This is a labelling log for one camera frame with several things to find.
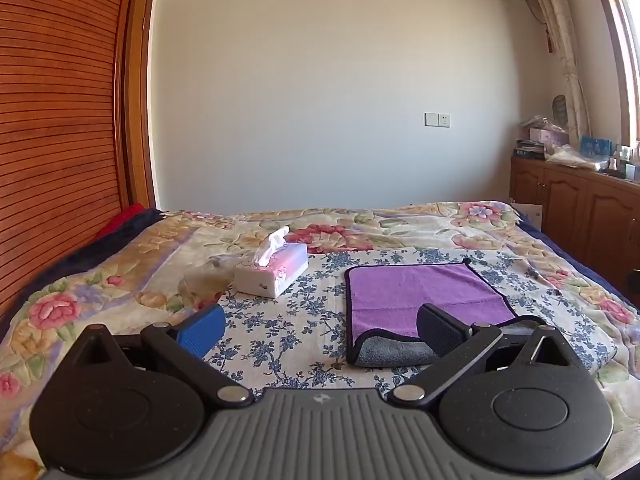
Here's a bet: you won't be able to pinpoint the cream patterned curtain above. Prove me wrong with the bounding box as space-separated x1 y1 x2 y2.
515 0 594 137

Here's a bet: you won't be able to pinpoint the purple towel with black edging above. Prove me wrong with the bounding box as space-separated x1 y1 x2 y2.
344 258 548 368

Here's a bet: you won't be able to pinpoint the white cardboard box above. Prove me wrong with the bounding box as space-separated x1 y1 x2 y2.
512 201 544 226

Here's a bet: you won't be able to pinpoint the blue floral white sheet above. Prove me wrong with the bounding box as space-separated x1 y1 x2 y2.
205 247 616 396

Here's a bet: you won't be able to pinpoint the wooden louvered wardrobe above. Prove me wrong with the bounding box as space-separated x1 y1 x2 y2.
0 0 160 321

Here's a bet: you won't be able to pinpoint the small bottles and jars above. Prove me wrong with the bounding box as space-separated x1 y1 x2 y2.
606 144 640 182

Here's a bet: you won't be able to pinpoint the blue printed box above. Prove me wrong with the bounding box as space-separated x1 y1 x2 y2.
580 135 614 157

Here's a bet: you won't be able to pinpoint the red cloth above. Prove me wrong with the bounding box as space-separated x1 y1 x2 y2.
96 203 157 239

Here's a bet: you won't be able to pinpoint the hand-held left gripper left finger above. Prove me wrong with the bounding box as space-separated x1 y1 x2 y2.
70 304 253 407

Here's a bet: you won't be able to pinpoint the clear plastic bag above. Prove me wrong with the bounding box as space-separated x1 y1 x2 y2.
545 144 603 170

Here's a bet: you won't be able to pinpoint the floral bed blanket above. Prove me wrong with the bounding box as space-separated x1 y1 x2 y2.
0 201 640 480

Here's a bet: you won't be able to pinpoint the wooden cabinet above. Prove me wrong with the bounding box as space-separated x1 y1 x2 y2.
509 155 640 307

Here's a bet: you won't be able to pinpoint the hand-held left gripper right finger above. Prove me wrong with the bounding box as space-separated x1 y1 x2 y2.
387 303 576 407

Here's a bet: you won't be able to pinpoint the white and pink tissue box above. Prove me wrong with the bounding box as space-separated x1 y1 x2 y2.
233 226 309 299

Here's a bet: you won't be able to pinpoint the wooden window frame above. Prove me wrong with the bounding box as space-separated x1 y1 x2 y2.
587 0 640 147

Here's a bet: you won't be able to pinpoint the clear plastic wrapper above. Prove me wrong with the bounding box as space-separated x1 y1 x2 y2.
177 254 237 307

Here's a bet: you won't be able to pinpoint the stack of dark books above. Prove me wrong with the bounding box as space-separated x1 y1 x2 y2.
515 138 547 161

